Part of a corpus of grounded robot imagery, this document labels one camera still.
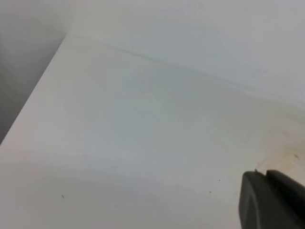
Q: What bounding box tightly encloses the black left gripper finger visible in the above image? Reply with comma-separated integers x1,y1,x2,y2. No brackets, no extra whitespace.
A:
239,170,305,229

